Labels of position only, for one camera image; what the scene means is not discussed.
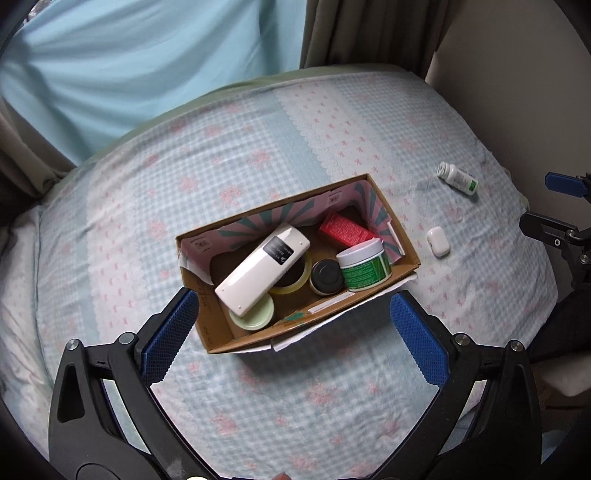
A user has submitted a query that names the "white pill bottle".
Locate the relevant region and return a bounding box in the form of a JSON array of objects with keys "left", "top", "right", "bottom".
[{"left": 436, "top": 162, "right": 478, "bottom": 196}]

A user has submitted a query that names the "white earbuds case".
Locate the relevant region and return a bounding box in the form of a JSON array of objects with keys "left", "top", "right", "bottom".
[{"left": 427, "top": 226, "right": 451, "bottom": 258}]

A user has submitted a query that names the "green label white jar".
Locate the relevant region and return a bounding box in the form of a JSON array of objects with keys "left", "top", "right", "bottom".
[{"left": 335, "top": 238, "right": 392, "bottom": 292}]

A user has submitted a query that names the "pale green lid jar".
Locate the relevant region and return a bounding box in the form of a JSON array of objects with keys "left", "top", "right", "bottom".
[{"left": 228, "top": 294, "right": 274, "bottom": 331}]

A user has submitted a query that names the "red small box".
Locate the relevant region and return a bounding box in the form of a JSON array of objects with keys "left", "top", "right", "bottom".
[{"left": 318, "top": 212, "right": 376, "bottom": 248}]

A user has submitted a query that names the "black lid small jar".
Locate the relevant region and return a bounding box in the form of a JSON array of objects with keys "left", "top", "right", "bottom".
[{"left": 310, "top": 259, "right": 345, "bottom": 296}]

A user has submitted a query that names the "yellow tape roll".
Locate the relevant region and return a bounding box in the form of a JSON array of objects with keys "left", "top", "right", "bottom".
[{"left": 270, "top": 253, "right": 311, "bottom": 295}]

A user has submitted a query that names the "white remote control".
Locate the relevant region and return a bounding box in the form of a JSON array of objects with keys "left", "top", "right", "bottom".
[{"left": 214, "top": 223, "right": 311, "bottom": 317}]

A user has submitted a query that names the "pillow in floral case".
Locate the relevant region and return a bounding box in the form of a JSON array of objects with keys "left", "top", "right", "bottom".
[{"left": 1, "top": 207, "right": 52, "bottom": 457}]

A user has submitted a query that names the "cardboard box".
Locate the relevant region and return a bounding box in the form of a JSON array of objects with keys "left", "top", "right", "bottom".
[{"left": 176, "top": 174, "right": 421, "bottom": 354}]

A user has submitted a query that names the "green mattress cover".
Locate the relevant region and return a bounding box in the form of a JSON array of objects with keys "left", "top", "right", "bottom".
[{"left": 54, "top": 63, "right": 408, "bottom": 189}]

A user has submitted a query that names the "right brown curtain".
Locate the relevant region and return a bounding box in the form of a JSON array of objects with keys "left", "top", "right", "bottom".
[{"left": 300, "top": 0, "right": 462, "bottom": 78}]

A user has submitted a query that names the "brown curtain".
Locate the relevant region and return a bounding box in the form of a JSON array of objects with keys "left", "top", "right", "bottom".
[
  {"left": 1, "top": 98, "right": 75, "bottom": 198},
  {"left": 300, "top": 0, "right": 462, "bottom": 78}
]

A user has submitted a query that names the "left brown curtain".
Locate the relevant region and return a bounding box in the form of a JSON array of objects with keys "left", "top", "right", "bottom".
[{"left": 1, "top": 98, "right": 75, "bottom": 198}]

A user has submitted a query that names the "light blue hanging cloth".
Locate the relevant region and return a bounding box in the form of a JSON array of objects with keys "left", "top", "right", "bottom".
[{"left": 1, "top": 1, "right": 305, "bottom": 164}]

